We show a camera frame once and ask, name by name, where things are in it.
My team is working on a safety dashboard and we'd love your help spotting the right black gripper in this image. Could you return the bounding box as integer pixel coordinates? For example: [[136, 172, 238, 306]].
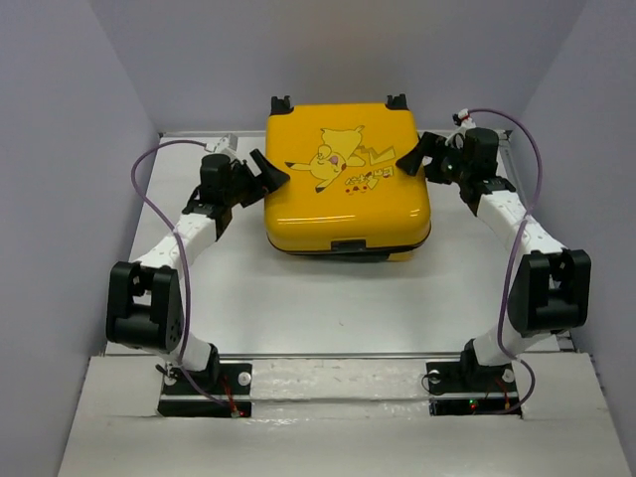
[[393, 132, 469, 186]]

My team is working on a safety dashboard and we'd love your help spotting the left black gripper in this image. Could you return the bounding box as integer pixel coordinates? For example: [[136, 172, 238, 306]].
[[223, 150, 289, 208]]

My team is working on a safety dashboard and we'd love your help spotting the yellow hard-shell suitcase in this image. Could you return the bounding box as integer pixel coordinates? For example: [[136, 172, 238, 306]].
[[264, 93, 431, 260]]

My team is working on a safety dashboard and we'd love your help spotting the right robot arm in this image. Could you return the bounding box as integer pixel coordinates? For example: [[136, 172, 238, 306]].
[[397, 127, 591, 390]]

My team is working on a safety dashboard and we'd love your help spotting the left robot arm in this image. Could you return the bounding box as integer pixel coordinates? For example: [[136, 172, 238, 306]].
[[105, 149, 290, 393]]

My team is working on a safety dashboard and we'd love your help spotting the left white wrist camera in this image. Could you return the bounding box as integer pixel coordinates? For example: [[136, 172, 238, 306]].
[[205, 133, 239, 155]]

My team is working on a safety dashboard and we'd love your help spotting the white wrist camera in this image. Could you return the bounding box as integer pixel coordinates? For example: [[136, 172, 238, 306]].
[[446, 108, 476, 148], [205, 133, 239, 155]]

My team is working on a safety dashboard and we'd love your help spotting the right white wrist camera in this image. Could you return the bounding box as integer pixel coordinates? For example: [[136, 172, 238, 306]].
[[446, 108, 476, 148]]

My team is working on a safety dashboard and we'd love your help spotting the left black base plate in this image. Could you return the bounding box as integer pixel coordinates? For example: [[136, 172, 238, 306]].
[[155, 361, 252, 418]]

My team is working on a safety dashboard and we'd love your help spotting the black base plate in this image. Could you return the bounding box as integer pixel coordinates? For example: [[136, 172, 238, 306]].
[[155, 361, 252, 418], [420, 361, 522, 416]]

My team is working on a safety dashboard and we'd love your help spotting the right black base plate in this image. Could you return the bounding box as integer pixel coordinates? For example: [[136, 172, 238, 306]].
[[420, 361, 522, 416]]

